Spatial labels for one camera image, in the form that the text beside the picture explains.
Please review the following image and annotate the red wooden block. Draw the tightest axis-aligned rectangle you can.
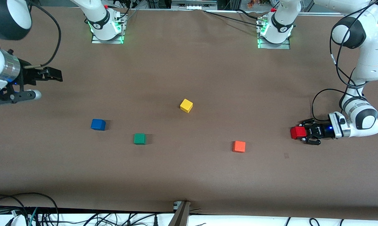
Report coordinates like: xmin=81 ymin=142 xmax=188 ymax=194
xmin=290 ymin=126 xmax=307 ymax=140

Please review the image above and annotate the black base cable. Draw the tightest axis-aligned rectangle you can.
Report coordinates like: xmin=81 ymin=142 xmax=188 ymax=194
xmin=203 ymin=9 xmax=261 ymax=25

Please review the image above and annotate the yellow wooden block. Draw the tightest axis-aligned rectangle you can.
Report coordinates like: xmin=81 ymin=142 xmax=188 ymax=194
xmin=180 ymin=99 xmax=193 ymax=114

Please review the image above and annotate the blue wooden block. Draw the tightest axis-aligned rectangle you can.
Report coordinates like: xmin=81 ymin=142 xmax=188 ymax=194
xmin=91 ymin=119 xmax=106 ymax=131

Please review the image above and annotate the brown table cover sheet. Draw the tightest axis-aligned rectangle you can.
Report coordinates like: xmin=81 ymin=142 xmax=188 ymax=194
xmin=0 ymin=6 xmax=378 ymax=218

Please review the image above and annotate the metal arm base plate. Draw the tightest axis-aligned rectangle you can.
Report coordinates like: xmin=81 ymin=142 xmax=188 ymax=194
xmin=91 ymin=14 xmax=125 ymax=44
xmin=257 ymin=17 xmax=291 ymax=50

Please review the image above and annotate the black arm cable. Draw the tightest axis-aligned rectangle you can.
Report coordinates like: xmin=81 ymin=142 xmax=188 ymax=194
xmin=23 ymin=0 xmax=62 ymax=69
xmin=311 ymin=0 xmax=378 ymax=123

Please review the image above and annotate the green cable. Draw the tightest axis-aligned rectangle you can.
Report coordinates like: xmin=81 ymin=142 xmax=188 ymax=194
xmin=27 ymin=207 xmax=39 ymax=226

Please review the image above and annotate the black looped cable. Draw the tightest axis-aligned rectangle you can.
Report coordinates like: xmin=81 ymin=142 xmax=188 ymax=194
xmin=0 ymin=192 xmax=59 ymax=226

